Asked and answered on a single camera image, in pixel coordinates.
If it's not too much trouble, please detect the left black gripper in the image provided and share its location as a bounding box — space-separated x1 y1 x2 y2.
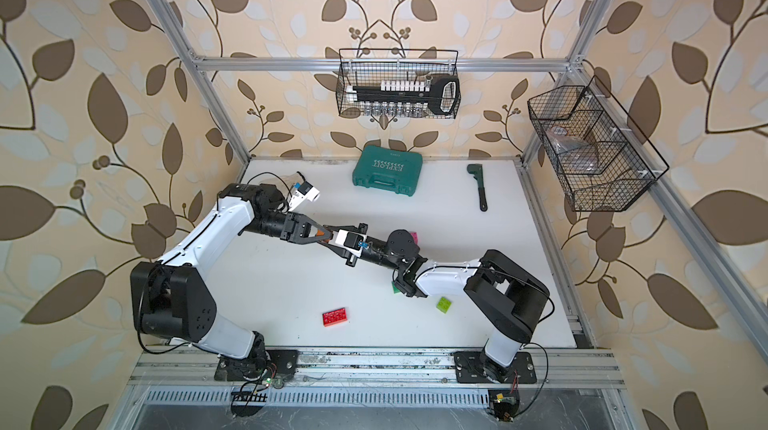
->
242 213 333 247

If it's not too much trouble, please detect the red long lego brick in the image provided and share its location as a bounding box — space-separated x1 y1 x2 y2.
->
322 307 348 327

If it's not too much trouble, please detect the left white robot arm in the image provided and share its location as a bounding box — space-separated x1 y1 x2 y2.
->
130 181 328 362

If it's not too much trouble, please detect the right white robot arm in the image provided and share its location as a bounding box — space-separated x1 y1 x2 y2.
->
330 229 551 371

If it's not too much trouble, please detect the lime green small lego brick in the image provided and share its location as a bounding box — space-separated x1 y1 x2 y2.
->
436 297 452 314

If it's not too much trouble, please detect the green plastic tool case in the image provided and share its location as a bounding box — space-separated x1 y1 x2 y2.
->
352 146 423 196

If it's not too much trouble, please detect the green black wrench tool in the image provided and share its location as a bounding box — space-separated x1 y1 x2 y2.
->
467 163 488 212

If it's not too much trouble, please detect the black white socket tool set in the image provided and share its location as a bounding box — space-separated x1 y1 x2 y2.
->
337 76 461 118

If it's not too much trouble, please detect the small circuit board left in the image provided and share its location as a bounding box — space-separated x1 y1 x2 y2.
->
229 377 275 418

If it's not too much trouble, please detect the small circuit board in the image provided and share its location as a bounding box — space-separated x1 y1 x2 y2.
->
229 377 275 418
488 389 520 423

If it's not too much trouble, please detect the small circuit board right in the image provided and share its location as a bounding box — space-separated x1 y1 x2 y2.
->
488 389 520 423

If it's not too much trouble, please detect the plastic bag in basket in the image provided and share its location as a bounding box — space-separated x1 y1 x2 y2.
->
546 126 600 175

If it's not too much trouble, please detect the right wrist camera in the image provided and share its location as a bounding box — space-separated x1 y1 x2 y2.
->
331 223 368 258

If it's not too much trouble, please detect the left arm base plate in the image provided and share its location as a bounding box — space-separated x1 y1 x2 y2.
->
214 349 299 382

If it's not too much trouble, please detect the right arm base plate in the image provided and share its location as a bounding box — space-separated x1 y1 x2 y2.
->
452 351 538 384

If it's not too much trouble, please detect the black wire basket centre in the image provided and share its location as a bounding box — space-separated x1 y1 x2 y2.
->
335 46 461 119

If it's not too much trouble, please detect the black wire basket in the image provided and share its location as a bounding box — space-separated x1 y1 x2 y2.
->
335 46 461 119
527 76 670 212

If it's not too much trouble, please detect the aluminium frame top bar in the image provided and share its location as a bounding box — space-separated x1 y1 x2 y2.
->
191 55 577 74

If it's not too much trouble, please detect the aluminium front rail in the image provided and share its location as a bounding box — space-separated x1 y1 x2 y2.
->
128 346 626 390

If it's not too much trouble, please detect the black wire basket right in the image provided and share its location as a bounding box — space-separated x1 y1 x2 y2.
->
527 76 670 212

